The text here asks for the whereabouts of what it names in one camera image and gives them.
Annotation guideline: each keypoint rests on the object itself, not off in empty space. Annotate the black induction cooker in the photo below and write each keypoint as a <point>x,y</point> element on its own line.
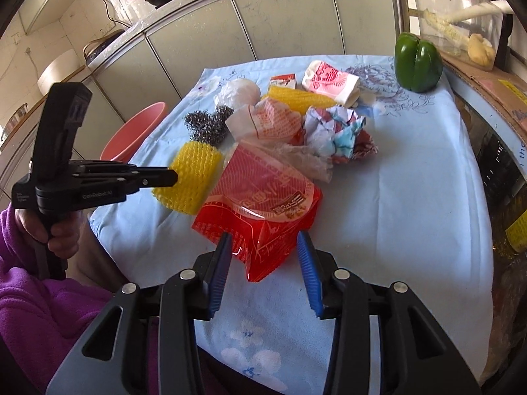
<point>103,47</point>

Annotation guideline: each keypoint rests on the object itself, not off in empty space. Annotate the white and orange plastic bag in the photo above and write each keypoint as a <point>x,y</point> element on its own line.
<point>267,123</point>

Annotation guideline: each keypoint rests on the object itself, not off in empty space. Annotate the pink and white printed bag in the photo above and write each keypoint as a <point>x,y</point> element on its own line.
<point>329,80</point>

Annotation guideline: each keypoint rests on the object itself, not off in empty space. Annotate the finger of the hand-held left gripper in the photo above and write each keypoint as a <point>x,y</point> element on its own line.
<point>158,177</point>

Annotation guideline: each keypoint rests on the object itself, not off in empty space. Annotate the printed paper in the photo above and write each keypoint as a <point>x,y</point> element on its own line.
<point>329,131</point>

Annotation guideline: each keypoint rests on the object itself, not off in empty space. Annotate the yellow foam net sleeve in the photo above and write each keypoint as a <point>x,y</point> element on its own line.
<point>296,98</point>
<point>193,181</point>

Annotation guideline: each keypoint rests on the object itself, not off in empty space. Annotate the person's left hand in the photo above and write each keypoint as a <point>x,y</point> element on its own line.
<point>61,240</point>

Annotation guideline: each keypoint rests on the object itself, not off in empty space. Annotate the corn cob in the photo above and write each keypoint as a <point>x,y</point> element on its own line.
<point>444,26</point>

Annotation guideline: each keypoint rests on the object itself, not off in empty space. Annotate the yellow potato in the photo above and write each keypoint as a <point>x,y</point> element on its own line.
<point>481,49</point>

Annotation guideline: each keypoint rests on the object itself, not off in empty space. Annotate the pink plastic bucket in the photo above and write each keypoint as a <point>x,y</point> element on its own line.
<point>131,135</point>

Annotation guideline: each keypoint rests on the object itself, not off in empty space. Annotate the small red and white carton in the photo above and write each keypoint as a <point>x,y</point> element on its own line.
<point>284,79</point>

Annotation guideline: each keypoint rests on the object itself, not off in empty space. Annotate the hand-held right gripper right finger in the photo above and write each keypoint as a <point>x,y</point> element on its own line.
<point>308,273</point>

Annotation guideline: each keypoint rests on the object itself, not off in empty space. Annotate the brown cardboard sheet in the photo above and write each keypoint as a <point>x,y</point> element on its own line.
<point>494,90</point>

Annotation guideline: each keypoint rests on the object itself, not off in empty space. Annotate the red printed plastic bag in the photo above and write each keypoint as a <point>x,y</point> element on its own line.
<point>267,214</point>

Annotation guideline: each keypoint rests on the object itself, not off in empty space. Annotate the clear splash guard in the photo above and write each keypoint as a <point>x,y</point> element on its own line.
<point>121,4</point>

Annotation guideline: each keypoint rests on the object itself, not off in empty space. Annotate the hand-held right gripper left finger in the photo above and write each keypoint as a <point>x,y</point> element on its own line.
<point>218,273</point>

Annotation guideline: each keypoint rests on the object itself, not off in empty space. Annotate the steel wool scrubber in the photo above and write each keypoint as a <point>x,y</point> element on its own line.
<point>201,125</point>

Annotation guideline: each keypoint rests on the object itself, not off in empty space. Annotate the light blue floral tablecloth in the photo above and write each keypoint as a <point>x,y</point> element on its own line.
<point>391,214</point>

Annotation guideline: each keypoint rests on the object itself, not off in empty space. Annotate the green bell pepper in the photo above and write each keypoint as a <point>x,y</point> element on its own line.
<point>416,61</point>

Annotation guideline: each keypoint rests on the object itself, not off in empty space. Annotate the white round appliance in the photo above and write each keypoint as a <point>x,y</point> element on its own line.
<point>61,72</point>

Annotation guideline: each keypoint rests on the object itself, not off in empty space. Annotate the white radish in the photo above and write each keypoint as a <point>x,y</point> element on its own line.
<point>481,10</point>

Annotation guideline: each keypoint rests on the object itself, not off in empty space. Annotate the grey kitchen counter cabinet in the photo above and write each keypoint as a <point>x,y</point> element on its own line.
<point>267,20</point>

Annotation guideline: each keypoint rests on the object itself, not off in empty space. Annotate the steel pot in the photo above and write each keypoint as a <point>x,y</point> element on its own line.
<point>14,119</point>

